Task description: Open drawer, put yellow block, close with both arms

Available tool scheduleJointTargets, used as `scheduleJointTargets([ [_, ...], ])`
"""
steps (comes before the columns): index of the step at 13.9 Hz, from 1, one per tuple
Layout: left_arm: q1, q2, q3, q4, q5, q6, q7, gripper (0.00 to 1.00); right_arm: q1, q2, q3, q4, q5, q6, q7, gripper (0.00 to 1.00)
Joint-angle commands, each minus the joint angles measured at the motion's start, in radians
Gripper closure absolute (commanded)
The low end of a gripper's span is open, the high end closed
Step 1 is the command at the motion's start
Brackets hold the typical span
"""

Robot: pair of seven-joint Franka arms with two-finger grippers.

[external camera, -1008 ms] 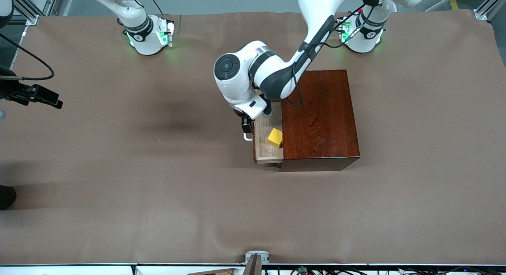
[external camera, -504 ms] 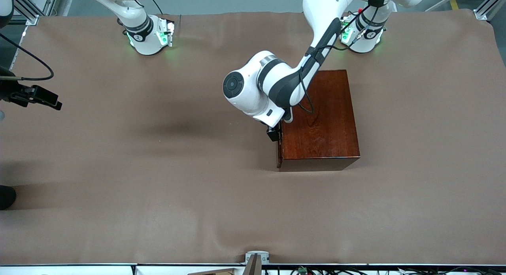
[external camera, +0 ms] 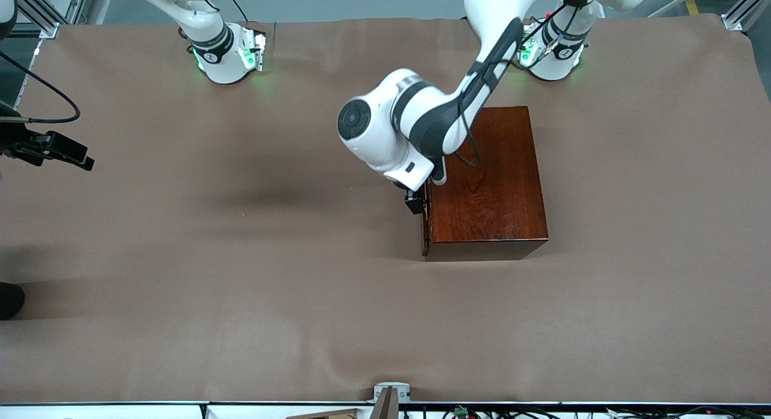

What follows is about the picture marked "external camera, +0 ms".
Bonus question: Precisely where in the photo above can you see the table cover sheet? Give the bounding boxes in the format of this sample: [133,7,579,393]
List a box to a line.
[0,16,771,405]

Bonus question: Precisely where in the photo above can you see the black rounded shoe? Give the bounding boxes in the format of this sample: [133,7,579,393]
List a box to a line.
[0,282,26,320]

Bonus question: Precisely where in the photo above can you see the aluminium frame profile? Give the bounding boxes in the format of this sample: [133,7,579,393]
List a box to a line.
[12,0,61,40]
[721,0,771,31]

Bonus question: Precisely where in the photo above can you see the grey metal camera bracket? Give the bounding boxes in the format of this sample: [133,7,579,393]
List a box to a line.
[370,381,411,419]

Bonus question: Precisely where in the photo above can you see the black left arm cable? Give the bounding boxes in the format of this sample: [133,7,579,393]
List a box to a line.
[453,4,570,169]

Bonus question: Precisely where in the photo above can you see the grey metal stand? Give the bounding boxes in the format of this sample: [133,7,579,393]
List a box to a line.
[57,0,115,25]

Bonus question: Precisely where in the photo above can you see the dark wooden cabinet box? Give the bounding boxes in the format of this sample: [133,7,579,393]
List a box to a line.
[425,106,550,262]

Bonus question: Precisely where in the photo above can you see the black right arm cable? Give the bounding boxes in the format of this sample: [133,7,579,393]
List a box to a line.
[0,51,81,125]

